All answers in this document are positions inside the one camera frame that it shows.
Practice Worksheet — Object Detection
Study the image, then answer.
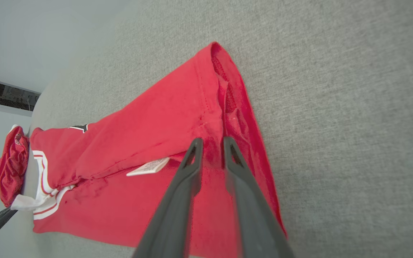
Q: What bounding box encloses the red garment with striped trim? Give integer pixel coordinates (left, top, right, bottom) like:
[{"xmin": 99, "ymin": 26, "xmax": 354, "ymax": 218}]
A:
[{"xmin": 10, "ymin": 42, "xmax": 288, "ymax": 258}]

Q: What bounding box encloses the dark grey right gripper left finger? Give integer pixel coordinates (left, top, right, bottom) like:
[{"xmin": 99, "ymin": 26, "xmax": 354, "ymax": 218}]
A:
[{"xmin": 133, "ymin": 138, "xmax": 204, "ymax": 258}]

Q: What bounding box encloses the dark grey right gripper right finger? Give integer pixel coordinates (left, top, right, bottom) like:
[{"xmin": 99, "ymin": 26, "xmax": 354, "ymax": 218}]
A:
[{"xmin": 223, "ymin": 137, "xmax": 295, "ymax": 258}]

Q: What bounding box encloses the dark glass doorway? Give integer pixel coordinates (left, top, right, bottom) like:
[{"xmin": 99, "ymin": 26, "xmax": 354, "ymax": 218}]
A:
[{"xmin": 0, "ymin": 76, "xmax": 41, "ymax": 112}]

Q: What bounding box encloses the red garment with ribbed hem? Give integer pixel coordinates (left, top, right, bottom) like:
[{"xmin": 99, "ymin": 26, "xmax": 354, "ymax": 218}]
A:
[{"xmin": 0, "ymin": 125, "xmax": 30, "ymax": 207}]

